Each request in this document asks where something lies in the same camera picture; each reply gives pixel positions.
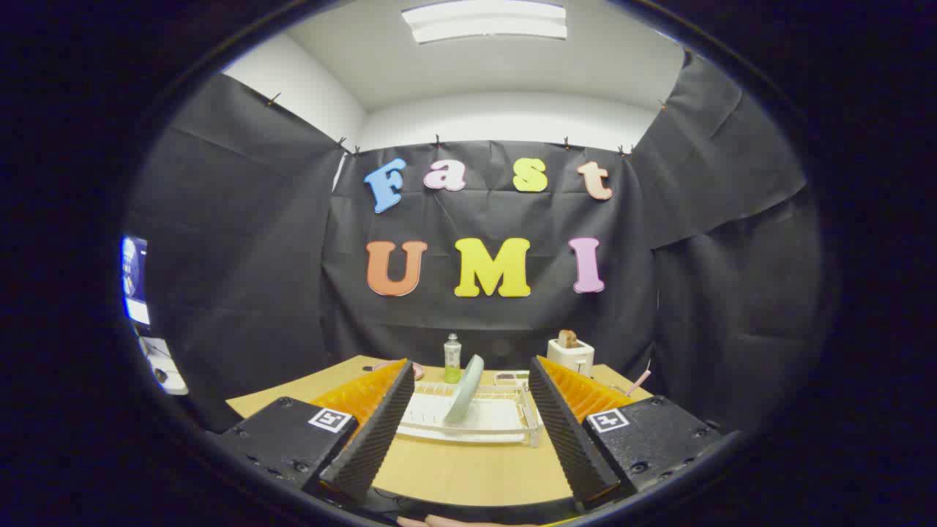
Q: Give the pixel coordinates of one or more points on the ceiling light panel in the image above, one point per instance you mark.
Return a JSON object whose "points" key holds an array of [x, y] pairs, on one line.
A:
{"points": [[483, 20]]}

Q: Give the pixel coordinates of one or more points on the white device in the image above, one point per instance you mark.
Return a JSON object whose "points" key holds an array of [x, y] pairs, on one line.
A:
{"points": [[165, 369]]}

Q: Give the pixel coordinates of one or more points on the black backdrop cloth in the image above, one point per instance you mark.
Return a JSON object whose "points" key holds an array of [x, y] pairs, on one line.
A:
{"points": [[512, 322]]}

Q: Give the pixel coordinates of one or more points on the computer monitor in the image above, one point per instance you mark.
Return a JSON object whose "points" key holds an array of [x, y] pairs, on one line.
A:
{"points": [[135, 278]]}

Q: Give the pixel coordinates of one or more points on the white divided snack tray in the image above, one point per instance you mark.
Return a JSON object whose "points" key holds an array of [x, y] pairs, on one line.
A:
{"points": [[510, 378]]}

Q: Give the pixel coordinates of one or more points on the pale green plate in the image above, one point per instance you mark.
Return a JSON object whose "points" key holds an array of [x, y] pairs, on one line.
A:
{"points": [[463, 395]]}

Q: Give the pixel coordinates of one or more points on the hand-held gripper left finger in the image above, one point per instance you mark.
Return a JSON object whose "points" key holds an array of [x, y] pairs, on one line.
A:
{"points": [[370, 439]]}

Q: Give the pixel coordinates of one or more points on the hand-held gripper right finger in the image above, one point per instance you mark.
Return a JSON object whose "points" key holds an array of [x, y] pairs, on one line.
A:
{"points": [[571, 439]]}

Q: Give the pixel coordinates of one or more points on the cream toaster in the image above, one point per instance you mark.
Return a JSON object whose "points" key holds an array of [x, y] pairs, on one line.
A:
{"points": [[571, 359]]}

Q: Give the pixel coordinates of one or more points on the clear bottle with green liquid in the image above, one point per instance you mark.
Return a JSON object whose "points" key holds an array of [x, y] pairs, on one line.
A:
{"points": [[452, 359]]}

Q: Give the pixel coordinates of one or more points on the pink plate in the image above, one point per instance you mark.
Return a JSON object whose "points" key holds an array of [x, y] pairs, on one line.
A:
{"points": [[418, 370]]}

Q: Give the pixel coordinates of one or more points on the brown bread slice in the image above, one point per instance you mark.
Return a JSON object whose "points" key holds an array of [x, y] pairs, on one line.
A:
{"points": [[567, 339]]}

